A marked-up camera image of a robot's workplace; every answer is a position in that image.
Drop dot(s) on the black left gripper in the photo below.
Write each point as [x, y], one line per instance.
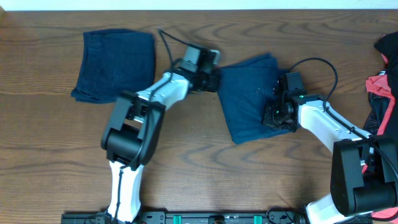
[210, 81]

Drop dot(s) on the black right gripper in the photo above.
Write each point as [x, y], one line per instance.
[267, 118]

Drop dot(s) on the dark blue shorts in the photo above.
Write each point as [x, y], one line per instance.
[114, 60]
[245, 89]

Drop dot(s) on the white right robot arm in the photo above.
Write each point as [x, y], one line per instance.
[364, 167]

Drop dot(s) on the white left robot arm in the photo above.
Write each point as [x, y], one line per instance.
[131, 135]

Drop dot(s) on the folded dark blue shorts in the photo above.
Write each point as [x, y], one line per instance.
[114, 60]

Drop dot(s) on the black garment in pile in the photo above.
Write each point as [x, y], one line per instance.
[387, 47]

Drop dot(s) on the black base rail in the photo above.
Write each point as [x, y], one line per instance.
[273, 216]

